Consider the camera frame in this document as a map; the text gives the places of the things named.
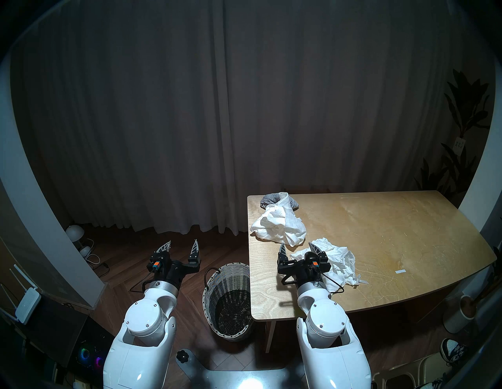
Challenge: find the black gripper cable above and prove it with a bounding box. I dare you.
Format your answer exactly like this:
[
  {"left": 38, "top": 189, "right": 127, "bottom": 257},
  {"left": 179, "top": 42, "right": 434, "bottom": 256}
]
[
  {"left": 280, "top": 273, "right": 346, "bottom": 295},
  {"left": 129, "top": 274, "right": 154, "bottom": 294}
]

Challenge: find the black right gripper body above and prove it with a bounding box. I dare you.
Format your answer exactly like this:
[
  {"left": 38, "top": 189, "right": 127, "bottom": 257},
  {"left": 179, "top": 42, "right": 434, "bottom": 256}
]
[{"left": 276, "top": 253, "right": 330, "bottom": 287}]

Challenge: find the computer case with rgb fans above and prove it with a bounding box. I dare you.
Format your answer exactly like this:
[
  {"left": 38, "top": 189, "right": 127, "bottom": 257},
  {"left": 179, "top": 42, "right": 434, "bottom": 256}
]
[{"left": 59, "top": 314, "right": 114, "bottom": 377}]

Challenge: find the light wooden table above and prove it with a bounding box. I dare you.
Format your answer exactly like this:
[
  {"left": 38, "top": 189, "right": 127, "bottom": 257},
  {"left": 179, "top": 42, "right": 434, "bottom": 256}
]
[{"left": 247, "top": 191, "right": 497, "bottom": 353}]

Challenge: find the white wifi router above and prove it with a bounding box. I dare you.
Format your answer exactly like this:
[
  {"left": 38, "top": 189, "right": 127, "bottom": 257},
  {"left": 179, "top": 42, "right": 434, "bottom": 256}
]
[{"left": 0, "top": 264, "right": 42, "bottom": 325}]

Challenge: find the black white sneaker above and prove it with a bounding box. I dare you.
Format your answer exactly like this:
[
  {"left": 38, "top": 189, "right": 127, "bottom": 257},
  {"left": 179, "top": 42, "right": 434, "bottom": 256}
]
[{"left": 440, "top": 338, "right": 469, "bottom": 367}]

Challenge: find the woven wicker laundry hamper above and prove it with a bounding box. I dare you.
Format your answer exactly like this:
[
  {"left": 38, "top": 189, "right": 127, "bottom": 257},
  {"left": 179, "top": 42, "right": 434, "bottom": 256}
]
[{"left": 202, "top": 264, "right": 255, "bottom": 341}]

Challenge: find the dark low cabinet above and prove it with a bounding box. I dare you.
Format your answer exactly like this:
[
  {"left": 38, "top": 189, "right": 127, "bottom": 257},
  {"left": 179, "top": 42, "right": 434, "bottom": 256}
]
[{"left": 24, "top": 292, "right": 98, "bottom": 367}]

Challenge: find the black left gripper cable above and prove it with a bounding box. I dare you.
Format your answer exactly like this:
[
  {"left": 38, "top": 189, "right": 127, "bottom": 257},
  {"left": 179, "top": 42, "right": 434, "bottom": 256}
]
[{"left": 129, "top": 274, "right": 154, "bottom": 294}]

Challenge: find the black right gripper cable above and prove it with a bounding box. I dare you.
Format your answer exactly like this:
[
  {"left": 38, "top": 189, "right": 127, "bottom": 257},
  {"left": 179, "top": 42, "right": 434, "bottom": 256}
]
[{"left": 280, "top": 273, "right": 346, "bottom": 295}]

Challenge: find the grey garment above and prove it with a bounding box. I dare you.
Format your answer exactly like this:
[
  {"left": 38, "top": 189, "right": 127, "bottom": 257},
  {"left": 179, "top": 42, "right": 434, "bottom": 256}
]
[{"left": 260, "top": 192, "right": 299, "bottom": 212}]

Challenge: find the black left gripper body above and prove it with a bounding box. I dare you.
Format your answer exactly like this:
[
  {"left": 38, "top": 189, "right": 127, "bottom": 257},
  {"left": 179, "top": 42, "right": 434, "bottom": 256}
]
[{"left": 147, "top": 253, "right": 201, "bottom": 291}]

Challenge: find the large white shirt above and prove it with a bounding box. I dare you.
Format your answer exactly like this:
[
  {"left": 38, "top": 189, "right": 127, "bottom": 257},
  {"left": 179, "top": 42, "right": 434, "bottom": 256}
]
[{"left": 250, "top": 193, "right": 307, "bottom": 247}]

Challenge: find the long pleated curtain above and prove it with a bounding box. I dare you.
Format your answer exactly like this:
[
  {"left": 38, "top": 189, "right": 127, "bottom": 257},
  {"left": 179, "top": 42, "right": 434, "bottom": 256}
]
[{"left": 10, "top": 0, "right": 487, "bottom": 236}]

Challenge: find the tall leafy houseplant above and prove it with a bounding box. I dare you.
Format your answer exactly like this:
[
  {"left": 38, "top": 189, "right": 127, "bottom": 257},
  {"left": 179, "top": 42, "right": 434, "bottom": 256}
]
[{"left": 414, "top": 69, "right": 493, "bottom": 196}]

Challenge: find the white mushroom lamp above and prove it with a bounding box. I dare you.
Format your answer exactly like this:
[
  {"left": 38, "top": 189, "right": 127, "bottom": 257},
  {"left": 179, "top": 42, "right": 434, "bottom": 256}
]
[{"left": 65, "top": 225, "right": 94, "bottom": 258}]

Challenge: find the white garment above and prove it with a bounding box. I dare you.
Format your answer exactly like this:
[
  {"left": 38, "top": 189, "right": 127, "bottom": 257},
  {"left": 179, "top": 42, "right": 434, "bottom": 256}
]
[{"left": 290, "top": 237, "right": 369, "bottom": 293}]

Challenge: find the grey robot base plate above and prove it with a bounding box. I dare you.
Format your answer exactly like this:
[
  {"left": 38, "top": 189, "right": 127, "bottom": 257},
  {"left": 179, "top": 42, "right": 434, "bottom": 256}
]
[{"left": 175, "top": 348, "right": 314, "bottom": 389}]

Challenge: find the beige plastic chair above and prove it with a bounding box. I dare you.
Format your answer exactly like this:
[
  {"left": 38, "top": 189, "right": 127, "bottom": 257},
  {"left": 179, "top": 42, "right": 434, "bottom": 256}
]
[{"left": 373, "top": 351, "right": 451, "bottom": 389}]

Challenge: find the white floor cable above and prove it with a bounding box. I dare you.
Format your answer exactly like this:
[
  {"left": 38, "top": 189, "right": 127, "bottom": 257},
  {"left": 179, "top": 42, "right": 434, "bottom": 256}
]
[{"left": 87, "top": 251, "right": 110, "bottom": 279}]

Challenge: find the white cylindrical plant pot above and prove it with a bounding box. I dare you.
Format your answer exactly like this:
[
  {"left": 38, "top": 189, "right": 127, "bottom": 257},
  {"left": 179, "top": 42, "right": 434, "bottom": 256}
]
[{"left": 443, "top": 294, "right": 477, "bottom": 334}]

